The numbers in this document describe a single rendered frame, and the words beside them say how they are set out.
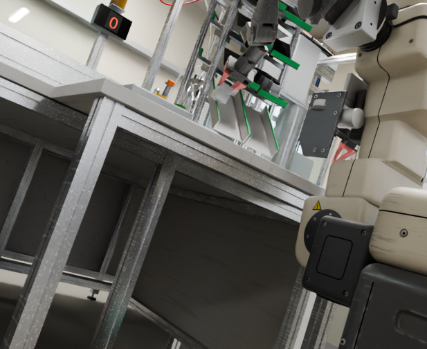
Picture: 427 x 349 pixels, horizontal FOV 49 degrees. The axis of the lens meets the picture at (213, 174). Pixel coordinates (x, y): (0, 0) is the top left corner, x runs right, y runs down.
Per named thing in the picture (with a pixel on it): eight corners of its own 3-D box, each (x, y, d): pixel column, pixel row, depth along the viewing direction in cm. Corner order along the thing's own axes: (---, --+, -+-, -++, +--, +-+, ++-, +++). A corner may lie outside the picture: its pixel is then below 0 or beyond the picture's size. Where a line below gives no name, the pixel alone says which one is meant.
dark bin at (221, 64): (257, 91, 172) (267, 73, 170) (227, 76, 166) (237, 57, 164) (234, 73, 196) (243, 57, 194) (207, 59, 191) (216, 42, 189)
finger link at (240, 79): (219, 79, 163) (234, 59, 157) (235, 90, 165) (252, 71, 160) (216, 90, 158) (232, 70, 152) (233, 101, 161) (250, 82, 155)
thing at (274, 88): (275, 102, 179) (285, 86, 177) (266, 97, 177) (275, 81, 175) (267, 96, 186) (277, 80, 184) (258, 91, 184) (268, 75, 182)
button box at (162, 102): (187, 133, 138) (194, 113, 139) (125, 103, 126) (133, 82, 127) (175, 133, 143) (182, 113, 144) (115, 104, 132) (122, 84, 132)
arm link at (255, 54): (259, 46, 145) (272, 52, 149) (252, 32, 149) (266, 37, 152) (245, 62, 149) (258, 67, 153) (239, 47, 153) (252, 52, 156)
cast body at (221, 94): (225, 104, 158) (236, 86, 158) (214, 97, 157) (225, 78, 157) (219, 102, 166) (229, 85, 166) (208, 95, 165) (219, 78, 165)
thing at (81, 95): (370, 222, 140) (373, 213, 140) (100, 91, 88) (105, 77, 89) (228, 192, 197) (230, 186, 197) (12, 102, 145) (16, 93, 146)
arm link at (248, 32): (252, 31, 141) (278, 31, 143) (241, 6, 147) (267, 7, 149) (241, 61, 150) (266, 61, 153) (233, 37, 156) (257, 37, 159)
